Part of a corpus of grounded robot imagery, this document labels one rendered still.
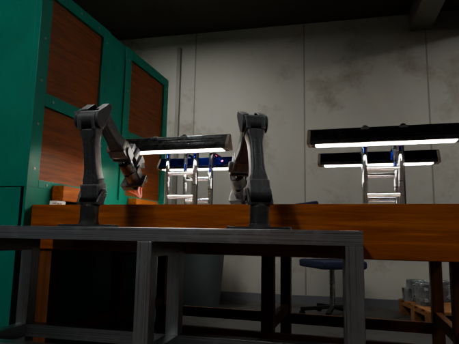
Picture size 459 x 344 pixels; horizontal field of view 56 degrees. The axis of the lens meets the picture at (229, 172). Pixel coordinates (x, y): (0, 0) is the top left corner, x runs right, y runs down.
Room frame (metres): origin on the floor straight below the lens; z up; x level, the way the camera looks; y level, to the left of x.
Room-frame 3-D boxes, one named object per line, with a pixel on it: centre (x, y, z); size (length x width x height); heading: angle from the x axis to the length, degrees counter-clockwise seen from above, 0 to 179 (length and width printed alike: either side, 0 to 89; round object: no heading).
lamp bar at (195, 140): (2.02, 0.30, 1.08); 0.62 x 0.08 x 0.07; 74
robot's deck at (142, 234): (1.69, 0.14, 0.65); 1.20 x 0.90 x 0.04; 77
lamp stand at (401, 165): (1.83, -0.66, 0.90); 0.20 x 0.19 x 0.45; 74
